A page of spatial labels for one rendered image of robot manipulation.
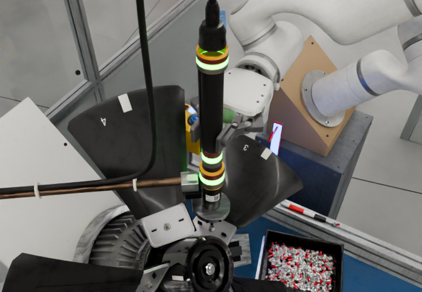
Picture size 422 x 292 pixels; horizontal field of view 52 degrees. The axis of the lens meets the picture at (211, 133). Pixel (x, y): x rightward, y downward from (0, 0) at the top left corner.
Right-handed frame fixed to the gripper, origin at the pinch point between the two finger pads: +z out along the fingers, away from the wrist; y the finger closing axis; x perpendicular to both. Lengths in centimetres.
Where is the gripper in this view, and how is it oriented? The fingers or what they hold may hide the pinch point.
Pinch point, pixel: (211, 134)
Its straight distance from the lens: 69.7
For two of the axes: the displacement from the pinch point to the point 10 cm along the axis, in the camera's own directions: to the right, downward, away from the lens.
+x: 0.1, -7.1, -7.1
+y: -8.8, -3.5, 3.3
